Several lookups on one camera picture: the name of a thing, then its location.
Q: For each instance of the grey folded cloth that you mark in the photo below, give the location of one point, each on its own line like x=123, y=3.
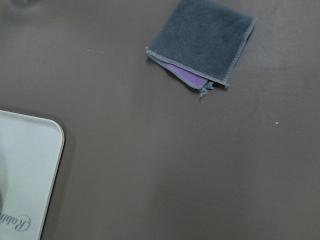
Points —
x=201, y=43

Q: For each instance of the cream rabbit tray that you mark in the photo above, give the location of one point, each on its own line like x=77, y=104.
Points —
x=30, y=153

